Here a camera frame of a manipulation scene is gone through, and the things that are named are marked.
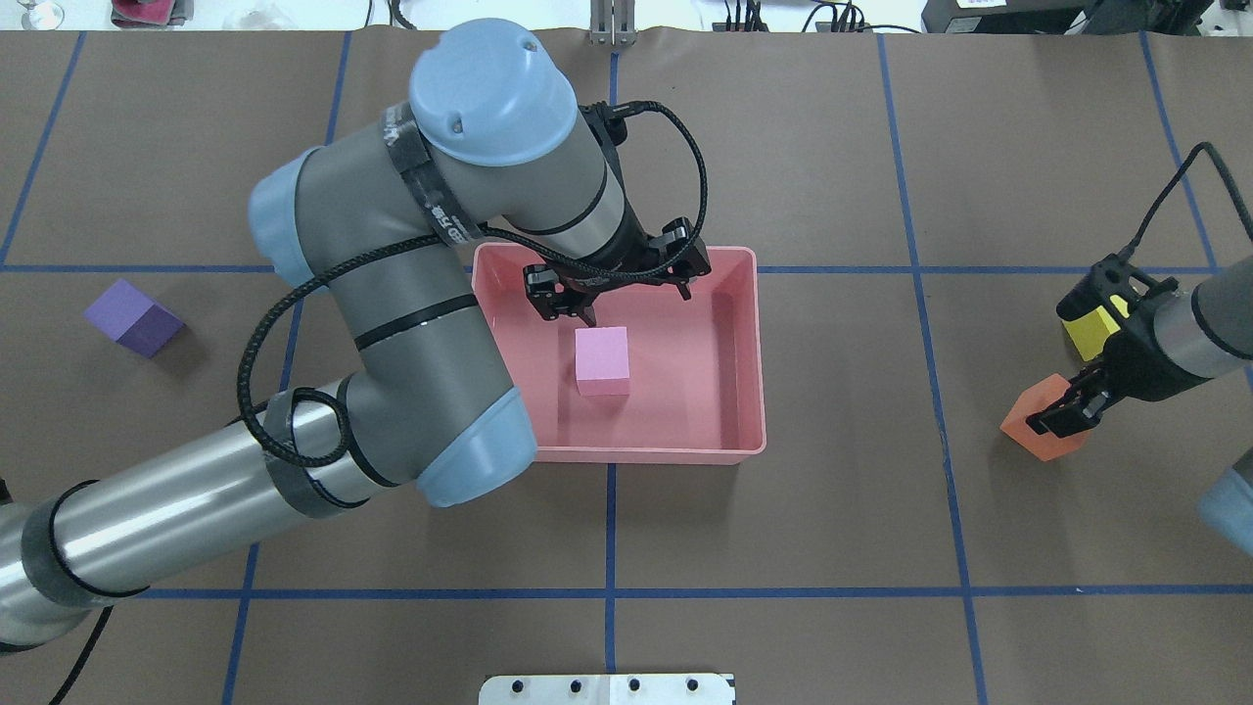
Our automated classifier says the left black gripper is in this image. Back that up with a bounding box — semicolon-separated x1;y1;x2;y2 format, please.
521;204;712;327

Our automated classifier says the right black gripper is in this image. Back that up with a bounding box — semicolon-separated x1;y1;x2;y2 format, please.
1025;322;1200;437

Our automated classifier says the orange foam block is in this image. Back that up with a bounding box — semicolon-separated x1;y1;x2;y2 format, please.
999;373;1093;462

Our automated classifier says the light pink foam block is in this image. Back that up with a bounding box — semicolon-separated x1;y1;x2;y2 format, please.
576;326;632;397

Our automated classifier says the purple foam block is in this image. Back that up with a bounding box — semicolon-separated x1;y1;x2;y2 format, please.
81;278;185;358

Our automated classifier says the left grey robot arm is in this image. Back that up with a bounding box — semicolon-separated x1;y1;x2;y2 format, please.
3;19;710;655

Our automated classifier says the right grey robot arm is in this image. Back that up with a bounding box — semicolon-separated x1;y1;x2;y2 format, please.
999;255;1252;461

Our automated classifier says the pink plastic bin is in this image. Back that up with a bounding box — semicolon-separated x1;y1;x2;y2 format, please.
471;244;766;465

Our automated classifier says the yellow foam block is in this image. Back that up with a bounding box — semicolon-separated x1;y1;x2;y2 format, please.
1055;293;1131;364

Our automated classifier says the metal clamp at table edge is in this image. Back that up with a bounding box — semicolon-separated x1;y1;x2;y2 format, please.
586;0;638;46

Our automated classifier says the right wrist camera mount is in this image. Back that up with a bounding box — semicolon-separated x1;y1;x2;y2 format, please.
1061;254;1179;327

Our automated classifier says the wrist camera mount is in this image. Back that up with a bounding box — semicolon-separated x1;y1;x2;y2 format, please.
1061;254;1179;327
579;101;629;162

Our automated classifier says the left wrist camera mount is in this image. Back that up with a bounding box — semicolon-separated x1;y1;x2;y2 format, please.
579;101;629;162

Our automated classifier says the right black cable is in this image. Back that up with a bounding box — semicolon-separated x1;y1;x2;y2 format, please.
1121;142;1253;265

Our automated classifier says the left black braided cable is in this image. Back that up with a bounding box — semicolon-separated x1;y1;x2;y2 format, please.
49;101;708;705

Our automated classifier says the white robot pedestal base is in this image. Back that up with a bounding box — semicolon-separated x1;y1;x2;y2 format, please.
477;672;738;704

